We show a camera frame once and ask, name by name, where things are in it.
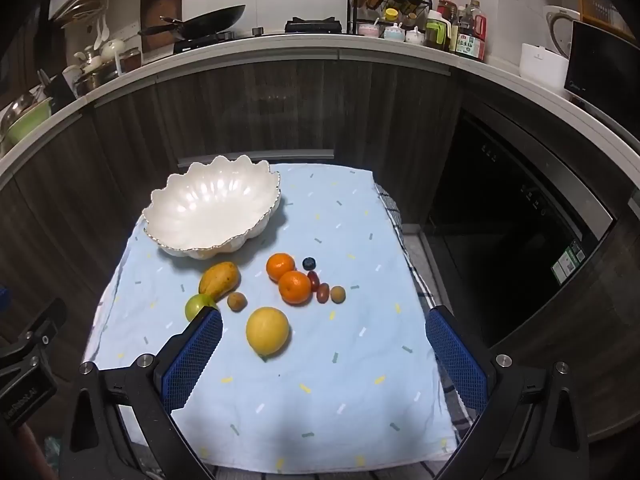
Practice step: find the white electric kettle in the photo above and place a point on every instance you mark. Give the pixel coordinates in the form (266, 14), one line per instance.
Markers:
(560, 25)

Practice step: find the wooden cutting board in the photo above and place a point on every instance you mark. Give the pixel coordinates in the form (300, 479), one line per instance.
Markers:
(160, 5)

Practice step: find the checkered cloth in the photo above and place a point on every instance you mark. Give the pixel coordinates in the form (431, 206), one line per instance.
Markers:
(392, 207)

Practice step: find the dark wood kitchen cabinet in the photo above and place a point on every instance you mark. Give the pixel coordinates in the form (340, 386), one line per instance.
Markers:
(250, 105)

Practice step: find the yellow-capped bottle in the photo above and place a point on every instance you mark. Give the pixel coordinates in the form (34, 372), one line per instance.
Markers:
(391, 16)

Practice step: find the green plastic basin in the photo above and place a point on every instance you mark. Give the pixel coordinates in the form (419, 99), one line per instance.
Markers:
(27, 122)

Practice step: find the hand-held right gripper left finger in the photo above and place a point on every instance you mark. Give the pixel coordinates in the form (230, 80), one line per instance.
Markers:
(192, 360)

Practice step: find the red grape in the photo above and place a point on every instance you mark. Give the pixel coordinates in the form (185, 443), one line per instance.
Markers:
(323, 293)
(313, 280)

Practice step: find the red-lidded jar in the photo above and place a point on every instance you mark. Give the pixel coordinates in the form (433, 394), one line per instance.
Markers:
(446, 9)

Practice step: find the black microwave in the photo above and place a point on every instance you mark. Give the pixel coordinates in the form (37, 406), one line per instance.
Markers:
(605, 70)

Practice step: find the wooden lattice rack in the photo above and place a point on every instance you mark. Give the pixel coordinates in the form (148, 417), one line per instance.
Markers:
(602, 0)

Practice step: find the white hanging spoon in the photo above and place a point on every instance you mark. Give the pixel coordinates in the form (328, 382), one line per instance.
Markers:
(99, 30)
(106, 27)

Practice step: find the dark blueberry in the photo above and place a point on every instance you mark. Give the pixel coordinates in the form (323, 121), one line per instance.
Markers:
(309, 263)

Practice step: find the black knife block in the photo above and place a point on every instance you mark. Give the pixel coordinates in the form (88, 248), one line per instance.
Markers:
(60, 91)

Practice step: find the white square container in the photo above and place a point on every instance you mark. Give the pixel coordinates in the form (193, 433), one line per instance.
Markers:
(544, 67)

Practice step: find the light blue patterned cloth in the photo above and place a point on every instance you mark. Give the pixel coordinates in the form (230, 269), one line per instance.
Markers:
(340, 230)

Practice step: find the yellow lemon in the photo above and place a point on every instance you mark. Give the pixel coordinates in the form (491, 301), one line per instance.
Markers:
(267, 332)

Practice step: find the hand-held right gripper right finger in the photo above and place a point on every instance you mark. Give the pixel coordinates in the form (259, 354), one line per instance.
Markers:
(456, 360)

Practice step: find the brown longan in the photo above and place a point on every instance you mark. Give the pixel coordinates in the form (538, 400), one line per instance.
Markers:
(236, 302)
(338, 294)

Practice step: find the green apple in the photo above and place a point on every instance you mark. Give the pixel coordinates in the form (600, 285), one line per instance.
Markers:
(196, 306)

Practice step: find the dark sauce bottle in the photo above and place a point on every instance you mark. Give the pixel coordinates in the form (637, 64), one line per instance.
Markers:
(458, 25)

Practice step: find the black gas stove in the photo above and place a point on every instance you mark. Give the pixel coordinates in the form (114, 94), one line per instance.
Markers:
(312, 26)

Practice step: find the black wok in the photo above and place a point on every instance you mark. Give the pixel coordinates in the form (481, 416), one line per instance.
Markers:
(210, 22)

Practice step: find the steel pot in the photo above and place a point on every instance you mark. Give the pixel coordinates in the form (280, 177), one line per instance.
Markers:
(95, 79)

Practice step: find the yellow mango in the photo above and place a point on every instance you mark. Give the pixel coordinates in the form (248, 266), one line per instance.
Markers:
(217, 280)

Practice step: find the black dishwasher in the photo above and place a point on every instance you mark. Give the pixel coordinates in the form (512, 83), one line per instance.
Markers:
(500, 220)

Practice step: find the white scalloped bowl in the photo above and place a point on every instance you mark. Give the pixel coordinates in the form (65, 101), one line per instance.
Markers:
(210, 210)

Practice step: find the glass jar with red contents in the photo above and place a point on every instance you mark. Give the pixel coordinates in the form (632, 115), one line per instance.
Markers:
(131, 60)

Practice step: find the white seasoning jar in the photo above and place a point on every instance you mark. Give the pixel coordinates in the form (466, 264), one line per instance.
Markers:
(414, 36)
(393, 32)

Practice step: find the white teapot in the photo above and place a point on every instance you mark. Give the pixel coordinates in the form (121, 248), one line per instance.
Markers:
(113, 49)

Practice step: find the orange tangerine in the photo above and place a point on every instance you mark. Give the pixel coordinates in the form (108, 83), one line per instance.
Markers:
(295, 289)
(279, 265)

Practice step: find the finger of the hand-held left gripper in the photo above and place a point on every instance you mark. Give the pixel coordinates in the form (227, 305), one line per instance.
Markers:
(47, 320)
(3, 299)

